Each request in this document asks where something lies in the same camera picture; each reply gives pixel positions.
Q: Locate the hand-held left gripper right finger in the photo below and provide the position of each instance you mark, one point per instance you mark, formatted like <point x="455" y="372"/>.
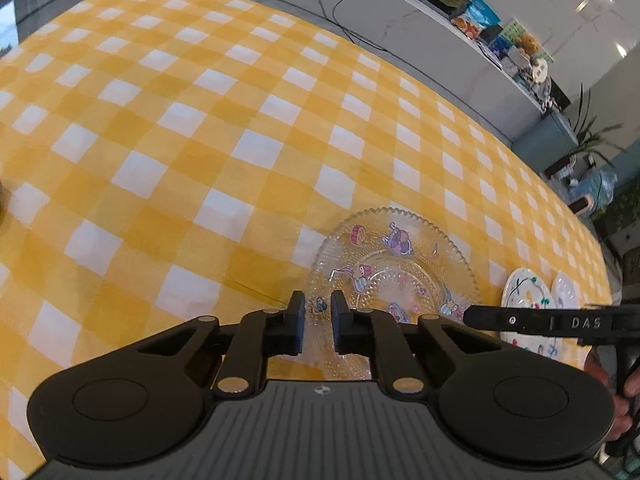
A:
<point x="342" y="325"/>

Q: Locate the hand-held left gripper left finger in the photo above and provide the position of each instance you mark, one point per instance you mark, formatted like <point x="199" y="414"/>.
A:
<point x="295" y="325"/>

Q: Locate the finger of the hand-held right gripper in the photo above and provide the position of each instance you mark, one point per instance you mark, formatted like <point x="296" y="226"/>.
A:
<point x="530" y="320"/>

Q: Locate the white painted plate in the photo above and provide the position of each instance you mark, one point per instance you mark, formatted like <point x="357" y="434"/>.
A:
<point x="525" y="290"/>

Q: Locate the small white pink plate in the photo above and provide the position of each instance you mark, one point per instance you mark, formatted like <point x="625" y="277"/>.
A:
<point x="565" y="290"/>

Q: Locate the clear glass cartoon plate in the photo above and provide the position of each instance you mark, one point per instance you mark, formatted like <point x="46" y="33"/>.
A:
<point x="400" y="270"/>

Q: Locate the person's right hand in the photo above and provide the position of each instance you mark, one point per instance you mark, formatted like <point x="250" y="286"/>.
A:
<point x="597" y="370"/>

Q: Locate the bushy green plant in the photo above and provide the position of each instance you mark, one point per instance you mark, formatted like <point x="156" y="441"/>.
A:
<point x="622" y="212"/>

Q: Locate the pink space heater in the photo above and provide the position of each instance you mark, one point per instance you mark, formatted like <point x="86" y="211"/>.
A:
<point x="585" y="205"/>

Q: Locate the blue plastic bag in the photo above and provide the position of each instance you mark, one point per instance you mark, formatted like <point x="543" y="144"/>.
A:
<point x="600" y="182"/>

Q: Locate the blue-grey trash bin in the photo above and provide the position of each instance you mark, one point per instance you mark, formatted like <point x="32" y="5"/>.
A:
<point x="545" y="140"/>

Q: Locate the potted plant in black pot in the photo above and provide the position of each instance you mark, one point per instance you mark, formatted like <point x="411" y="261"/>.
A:
<point x="582" y="130"/>

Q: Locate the yellow checked tablecloth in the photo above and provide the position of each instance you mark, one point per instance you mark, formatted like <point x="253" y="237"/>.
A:
<point x="150" y="160"/>

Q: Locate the white hand fan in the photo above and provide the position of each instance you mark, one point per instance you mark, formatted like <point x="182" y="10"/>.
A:
<point x="540" y="69"/>

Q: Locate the brown teddy bear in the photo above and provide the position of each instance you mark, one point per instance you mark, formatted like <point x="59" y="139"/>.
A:
<point x="528" y="44"/>

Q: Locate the green printed box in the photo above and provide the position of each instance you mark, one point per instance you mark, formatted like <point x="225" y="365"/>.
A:
<point x="510" y="32"/>

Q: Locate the blue snack bag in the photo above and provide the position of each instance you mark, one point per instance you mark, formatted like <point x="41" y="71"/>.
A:
<point x="475" y="15"/>

